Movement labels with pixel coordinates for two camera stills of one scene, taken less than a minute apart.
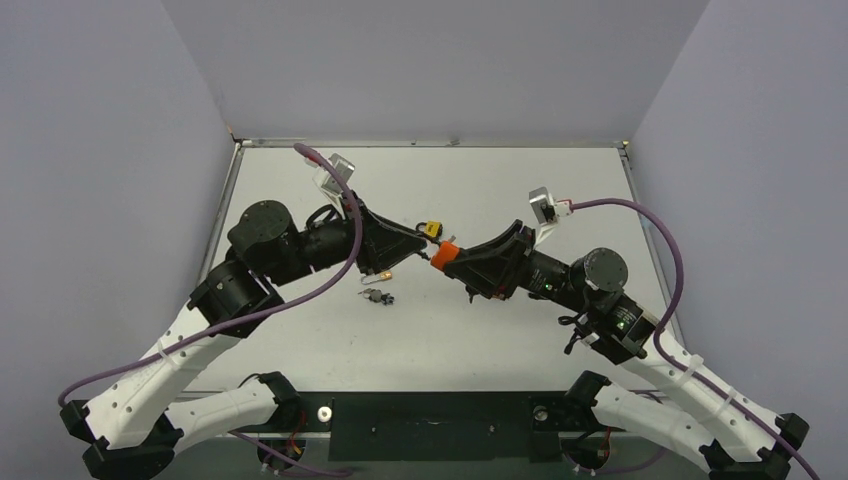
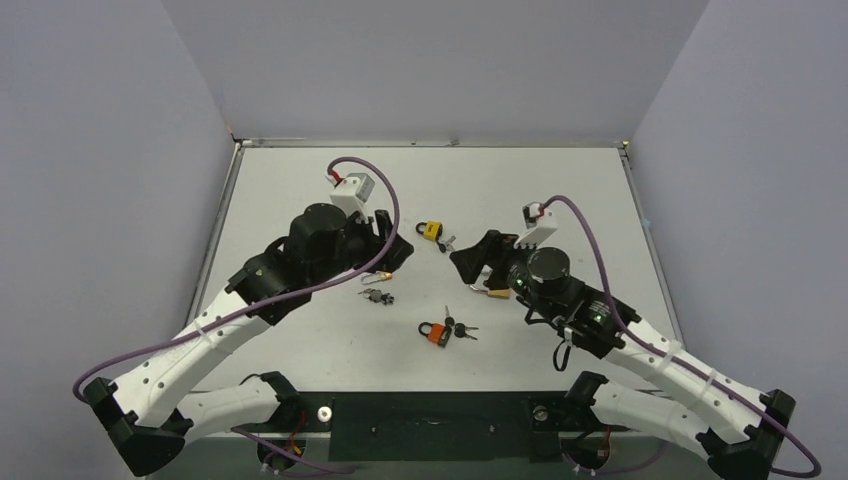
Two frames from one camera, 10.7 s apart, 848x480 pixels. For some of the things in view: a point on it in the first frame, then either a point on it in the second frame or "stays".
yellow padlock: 431,228 stays
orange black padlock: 446,252 to 435,332
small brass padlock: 375,278 stays
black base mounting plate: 439,425 stays
